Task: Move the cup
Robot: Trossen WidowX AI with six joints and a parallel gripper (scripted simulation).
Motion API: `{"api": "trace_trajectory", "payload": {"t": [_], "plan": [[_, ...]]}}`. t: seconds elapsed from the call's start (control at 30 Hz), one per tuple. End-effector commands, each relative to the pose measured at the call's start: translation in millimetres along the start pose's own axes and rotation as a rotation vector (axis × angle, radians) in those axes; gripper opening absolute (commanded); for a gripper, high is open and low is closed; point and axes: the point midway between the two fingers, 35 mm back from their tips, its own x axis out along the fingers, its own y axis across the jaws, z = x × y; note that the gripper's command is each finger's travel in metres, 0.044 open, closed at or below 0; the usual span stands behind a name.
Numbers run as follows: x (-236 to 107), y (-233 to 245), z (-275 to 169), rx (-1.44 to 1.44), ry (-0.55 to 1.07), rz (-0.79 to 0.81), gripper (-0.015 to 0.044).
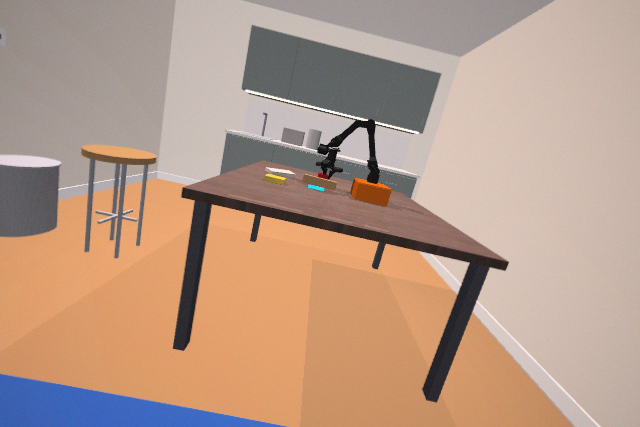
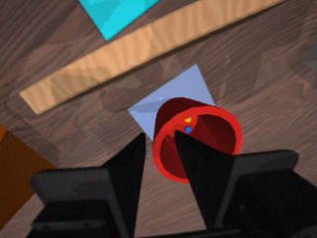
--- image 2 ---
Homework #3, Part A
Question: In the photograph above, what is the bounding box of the white flat rectangular block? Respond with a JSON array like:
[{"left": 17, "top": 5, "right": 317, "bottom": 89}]
[{"left": 303, "top": 42, "right": 317, "bottom": 73}]

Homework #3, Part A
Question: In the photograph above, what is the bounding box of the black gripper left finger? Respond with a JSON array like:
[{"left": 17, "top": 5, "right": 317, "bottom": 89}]
[{"left": 29, "top": 133, "right": 146, "bottom": 238}]

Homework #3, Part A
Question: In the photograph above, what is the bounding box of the red cup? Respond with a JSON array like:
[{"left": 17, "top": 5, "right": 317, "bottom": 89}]
[{"left": 152, "top": 97, "right": 243, "bottom": 183}]

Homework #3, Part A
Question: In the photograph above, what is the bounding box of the tan flat bar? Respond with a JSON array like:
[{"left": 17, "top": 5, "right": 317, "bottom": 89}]
[{"left": 19, "top": 0, "right": 287, "bottom": 114}]

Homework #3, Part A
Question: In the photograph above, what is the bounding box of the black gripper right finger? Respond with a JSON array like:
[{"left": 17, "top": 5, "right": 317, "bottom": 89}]
[{"left": 174, "top": 130, "right": 299, "bottom": 229}]

